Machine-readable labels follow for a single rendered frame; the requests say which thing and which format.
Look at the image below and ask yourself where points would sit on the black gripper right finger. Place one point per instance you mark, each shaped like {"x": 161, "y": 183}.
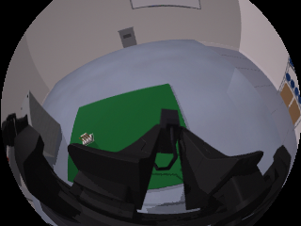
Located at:
{"x": 206, "y": 169}

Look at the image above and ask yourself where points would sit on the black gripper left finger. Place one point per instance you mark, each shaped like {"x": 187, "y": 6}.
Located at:
{"x": 131, "y": 166}

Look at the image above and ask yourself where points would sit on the green circuit board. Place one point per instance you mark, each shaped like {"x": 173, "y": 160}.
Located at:
{"x": 113, "y": 123}

